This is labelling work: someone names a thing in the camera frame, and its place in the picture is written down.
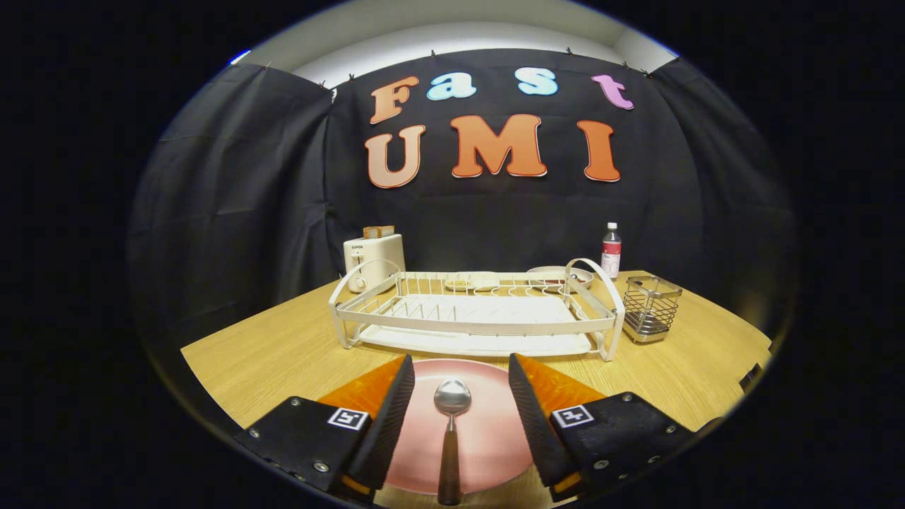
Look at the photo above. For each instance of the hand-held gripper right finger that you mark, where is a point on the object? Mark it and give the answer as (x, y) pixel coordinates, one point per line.
(541, 431)

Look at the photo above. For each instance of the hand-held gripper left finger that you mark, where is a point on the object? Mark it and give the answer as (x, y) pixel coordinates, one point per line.
(389, 431)

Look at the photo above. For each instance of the pink plate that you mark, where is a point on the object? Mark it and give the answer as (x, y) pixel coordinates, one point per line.
(488, 438)

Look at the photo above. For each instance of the white plate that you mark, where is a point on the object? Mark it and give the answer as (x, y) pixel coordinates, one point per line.
(548, 271)

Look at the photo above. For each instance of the white sauce dish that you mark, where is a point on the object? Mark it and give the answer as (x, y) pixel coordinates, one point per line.
(481, 279)

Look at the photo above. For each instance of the white drip tray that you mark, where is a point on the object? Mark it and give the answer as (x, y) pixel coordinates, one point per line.
(481, 344)

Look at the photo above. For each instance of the brown meat slices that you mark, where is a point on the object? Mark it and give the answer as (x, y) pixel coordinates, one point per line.
(558, 278)

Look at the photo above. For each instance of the white toaster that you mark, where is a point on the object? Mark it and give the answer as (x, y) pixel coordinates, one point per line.
(375, 254)

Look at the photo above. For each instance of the clear bottle with red label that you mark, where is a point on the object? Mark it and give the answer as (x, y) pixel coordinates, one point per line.
(611, 258)

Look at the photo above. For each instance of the black backdrop cloth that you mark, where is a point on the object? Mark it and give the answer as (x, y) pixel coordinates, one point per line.
(495, 226)

